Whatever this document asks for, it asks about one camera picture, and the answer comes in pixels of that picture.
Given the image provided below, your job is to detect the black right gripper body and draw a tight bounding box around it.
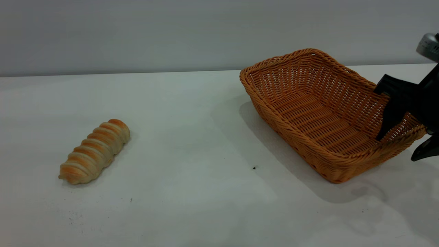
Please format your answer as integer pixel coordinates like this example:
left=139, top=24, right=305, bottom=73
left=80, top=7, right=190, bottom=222
left=373, top=63, right=439, bottom=135

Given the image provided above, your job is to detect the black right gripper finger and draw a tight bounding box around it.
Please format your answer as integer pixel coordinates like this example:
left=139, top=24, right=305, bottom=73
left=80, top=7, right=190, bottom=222
left=376, top=99, right=409, bottom=141
left=411, top=135, right=439, bottom=162

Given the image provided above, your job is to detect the orange woven wicker basket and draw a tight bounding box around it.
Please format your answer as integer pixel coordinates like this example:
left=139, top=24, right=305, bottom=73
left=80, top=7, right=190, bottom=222
left=239, top=48, right=427, bottom=184

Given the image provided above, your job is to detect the striped twisted bread loaf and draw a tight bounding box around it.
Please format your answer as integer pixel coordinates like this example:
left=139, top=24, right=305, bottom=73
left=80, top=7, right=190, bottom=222
left=58, top=119, right=131, bottom=185

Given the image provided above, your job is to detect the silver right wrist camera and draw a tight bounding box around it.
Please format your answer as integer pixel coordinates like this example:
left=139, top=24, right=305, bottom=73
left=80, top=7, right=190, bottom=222
left=416, top=33, right=439, bottom=63

